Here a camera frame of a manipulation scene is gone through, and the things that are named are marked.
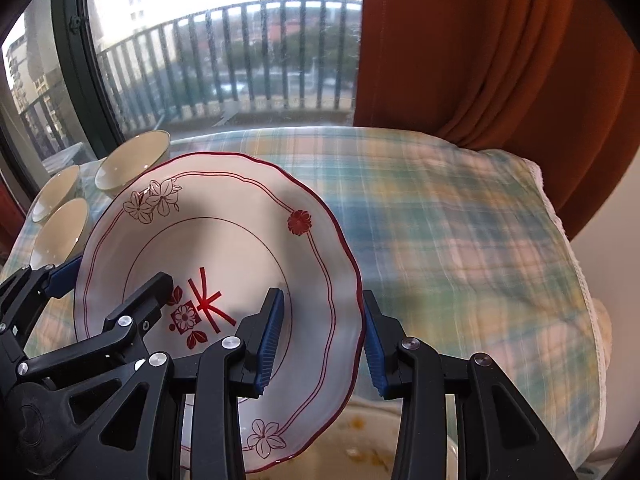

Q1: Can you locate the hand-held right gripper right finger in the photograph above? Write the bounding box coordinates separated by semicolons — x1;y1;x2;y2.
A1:
362;290;576;480

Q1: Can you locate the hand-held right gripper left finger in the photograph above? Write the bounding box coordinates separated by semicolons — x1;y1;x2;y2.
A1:
85;287;286;480

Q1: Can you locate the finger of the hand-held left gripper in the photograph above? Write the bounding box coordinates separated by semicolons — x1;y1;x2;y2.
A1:
17;271;173;386
0;255;83;361

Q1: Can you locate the cream floral bowl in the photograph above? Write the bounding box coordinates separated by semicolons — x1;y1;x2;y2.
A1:
31;165;83;223
95;130;171;192
30;198;91;268

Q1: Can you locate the red pattern scalloped plate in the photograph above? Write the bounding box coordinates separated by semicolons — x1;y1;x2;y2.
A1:
74;152;365;473

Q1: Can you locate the large yellow flower plate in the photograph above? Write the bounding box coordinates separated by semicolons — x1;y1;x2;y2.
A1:
180;400;461;480

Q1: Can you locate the orange curtain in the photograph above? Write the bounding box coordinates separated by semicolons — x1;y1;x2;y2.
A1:
0;180;26;256
352;0;640;236

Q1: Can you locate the plaid tablecloth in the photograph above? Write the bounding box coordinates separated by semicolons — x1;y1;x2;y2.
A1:
0;126;613;480

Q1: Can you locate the balcony railing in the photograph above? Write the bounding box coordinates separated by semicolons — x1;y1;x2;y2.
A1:
20;0;362;131

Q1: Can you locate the black window frame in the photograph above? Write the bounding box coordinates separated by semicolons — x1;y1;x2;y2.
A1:
0;0;126;211

